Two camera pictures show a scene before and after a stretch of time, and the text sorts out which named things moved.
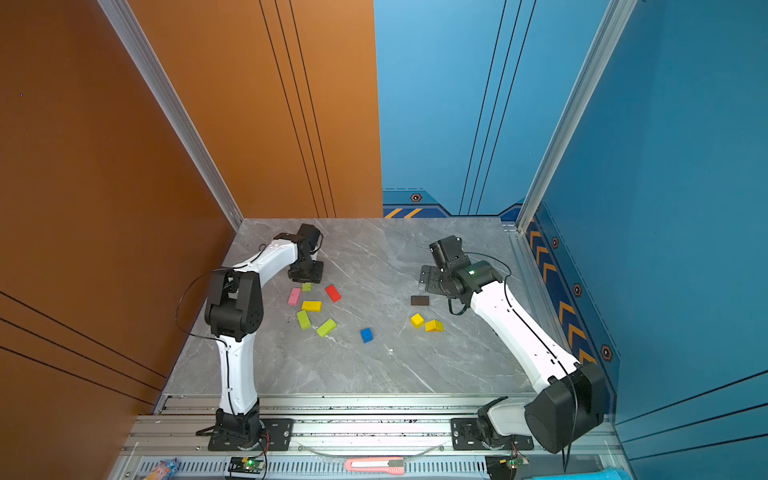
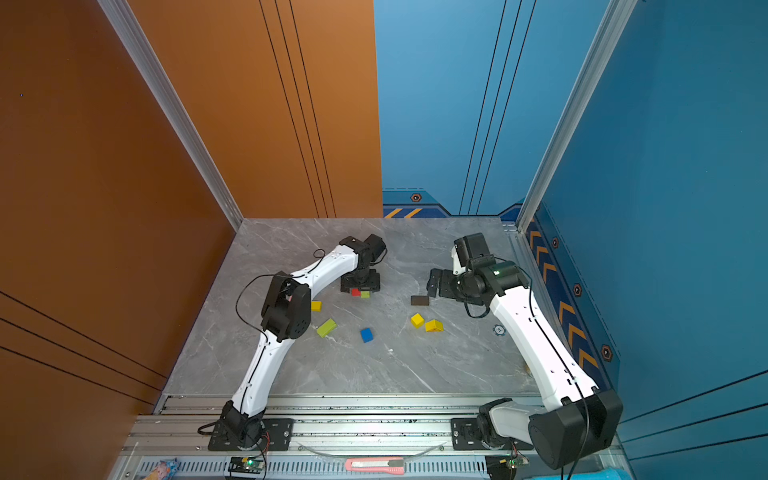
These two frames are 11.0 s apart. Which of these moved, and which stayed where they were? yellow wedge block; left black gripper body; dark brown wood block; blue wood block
Moved: left black gripper body
Stayed: yellow wedge block; dark brown wood block; blue wood block
